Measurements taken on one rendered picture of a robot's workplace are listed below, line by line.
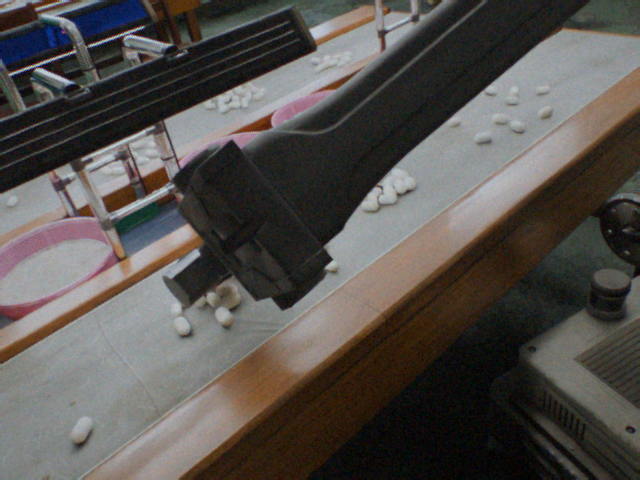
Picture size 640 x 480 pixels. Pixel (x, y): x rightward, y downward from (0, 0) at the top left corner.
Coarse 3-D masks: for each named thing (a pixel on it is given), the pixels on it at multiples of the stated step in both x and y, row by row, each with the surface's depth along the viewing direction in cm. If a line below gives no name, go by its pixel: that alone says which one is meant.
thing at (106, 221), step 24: (144, 48) 83; (168, 48) 79; (48, 72) 79; (48, 96) 85; (120, 144) 95; (168, 144) 101; (72, 168) 92; (168, 168) 103; (96, 192) 95; (168, 192) 104; (96, 216) 97; (120, 216) 100; (120, 240) 101
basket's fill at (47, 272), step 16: (80, 240) 117; (96, 240) 116; (32, 256) 115; (48, 256) 114; (64, 256) 112; (80, 256) 111; (96, 256) 110; (16, 272) 111; (32, 272) 110; (48, 272) 108; (64, 272) 107; (80, 272) 108; (0, 288) 108; (16, 288) 106; (32, 288) 105; (48, 288) 104
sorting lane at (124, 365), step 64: (576, 64) 145; (448, 128) 128; (448, 192) 107; (128, 320) 92; (192, 320) 89; (256, 320) 87; (0, 384) 85; (64, 384) 83; (128, 384) 80; (192, 384) 78; (0, 448) 75; (64, 448) 73
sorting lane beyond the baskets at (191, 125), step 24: (408, 24) 196; (336, 48) 188; (360, 48) 184; (288, 72) 177; (312, 72) 173; (240, 96) 167; (168, 120) 161; (192, 120) 158; (216, 120) 155; (24, 192) 138; (48, 192) 136; (72, 192) 134; (0, 216) 130; (24, 216) 128
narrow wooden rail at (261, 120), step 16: (352, 64) 166; (368, 64) 164; (320, 80) 159; (336, 80) 158; (288, 96) 153; (256, 112) 148; (272, 112) 147; (224, 128) 143; (240, 128) 142; (256, 128) 145; (272, 128) 148; (192, 144) 138; (160, 160) 134; (144, 176) 129; (160, 176) 132; (112, 192) 125; (128, 192) 128; (80, 208) 122; (112, 208) 126; (32, 224) 119; (0, 240) 116; (64, 240) 122
